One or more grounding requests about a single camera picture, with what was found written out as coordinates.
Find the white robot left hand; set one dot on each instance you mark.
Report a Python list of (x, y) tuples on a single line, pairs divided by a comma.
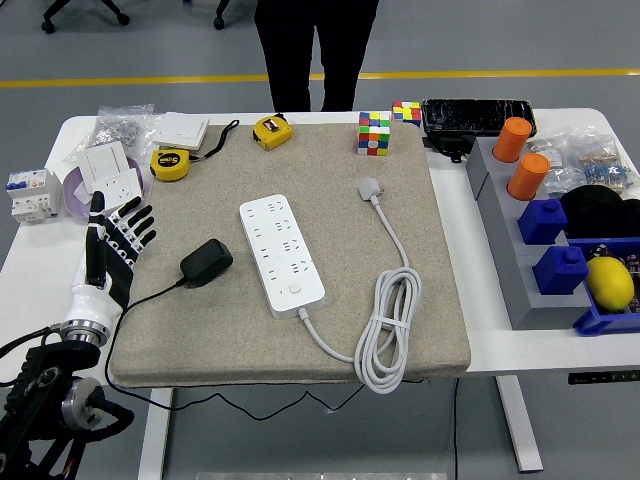
[(107, 270)]

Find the black plug adapter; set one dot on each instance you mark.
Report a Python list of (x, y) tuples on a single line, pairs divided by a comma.
[(207, 262)]

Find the white power strip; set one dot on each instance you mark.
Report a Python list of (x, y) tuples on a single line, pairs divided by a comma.
[(280, 250)]

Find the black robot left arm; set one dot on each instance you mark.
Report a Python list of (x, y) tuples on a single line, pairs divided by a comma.
[(30, 380)]

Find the purple bowl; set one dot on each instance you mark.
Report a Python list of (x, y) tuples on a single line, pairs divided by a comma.
[(75, 200)]

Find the white circuit breaker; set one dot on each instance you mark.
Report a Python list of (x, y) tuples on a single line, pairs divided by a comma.
[(32, 197)]

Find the yellow black tape measure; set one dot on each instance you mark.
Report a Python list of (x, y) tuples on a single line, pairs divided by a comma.
[(170, 165)]

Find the grey-brown mat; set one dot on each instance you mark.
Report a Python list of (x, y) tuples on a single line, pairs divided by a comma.
[(225, 340)]

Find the clear bag of metal parts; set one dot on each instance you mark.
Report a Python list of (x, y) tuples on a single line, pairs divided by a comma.
[(117, 131)]

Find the white table leg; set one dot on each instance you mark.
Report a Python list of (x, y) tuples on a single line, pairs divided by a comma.
[(517, 425), (155, 440)]

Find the small yellow tape measure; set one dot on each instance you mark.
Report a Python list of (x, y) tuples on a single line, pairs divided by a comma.
[(272, 132)]

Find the black office chair base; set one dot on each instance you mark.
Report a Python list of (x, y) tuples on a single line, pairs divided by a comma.
[(48, 24), (218, 22)]

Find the person's body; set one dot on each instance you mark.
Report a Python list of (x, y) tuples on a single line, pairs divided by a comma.
[(295, 50)]

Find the large colourful puzzle cube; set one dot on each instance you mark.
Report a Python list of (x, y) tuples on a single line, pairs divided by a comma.
[(374, 135)]

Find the small colourful puzzle cube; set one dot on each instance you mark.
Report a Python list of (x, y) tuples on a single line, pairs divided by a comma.
[(406, 114)]

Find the small black device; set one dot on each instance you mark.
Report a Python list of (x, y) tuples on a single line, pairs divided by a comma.
[(450, 145)]

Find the long black box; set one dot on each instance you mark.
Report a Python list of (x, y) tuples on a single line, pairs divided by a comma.
[(470, 116)]

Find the grey block holder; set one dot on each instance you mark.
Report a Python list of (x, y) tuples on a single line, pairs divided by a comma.
[(505, 240)]

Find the orange cylinder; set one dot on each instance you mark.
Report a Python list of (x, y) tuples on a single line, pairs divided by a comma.
[(511, 140), (527, 177)]

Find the blue block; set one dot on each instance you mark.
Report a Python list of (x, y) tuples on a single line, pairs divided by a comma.
[(542, 222), (560, 272)]

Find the clear bag of small parts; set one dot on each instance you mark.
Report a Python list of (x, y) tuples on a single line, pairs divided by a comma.
[(547, 150)]

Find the black cloth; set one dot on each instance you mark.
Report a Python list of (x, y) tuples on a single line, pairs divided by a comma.
[(595, 212)]

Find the blue plastic bin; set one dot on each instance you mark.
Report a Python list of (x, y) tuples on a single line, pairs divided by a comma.
[(600, 322)]

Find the yellow lemon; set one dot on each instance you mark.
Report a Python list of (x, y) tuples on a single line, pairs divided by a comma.
[(609, 285)]

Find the black table control panel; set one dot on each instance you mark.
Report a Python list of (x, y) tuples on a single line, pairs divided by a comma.
[(600, 378)]

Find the clear bag of blue components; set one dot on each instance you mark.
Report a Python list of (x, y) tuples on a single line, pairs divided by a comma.
[(605, 172)]

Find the white wall socket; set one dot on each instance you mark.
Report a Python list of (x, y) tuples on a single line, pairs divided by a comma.
[(120, 187)]

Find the white rocker switch panel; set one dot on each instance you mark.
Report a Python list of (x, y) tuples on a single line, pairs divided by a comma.
[(102, 160)]

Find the flat white switch panel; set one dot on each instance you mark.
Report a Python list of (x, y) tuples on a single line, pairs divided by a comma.
[(180, 131)]

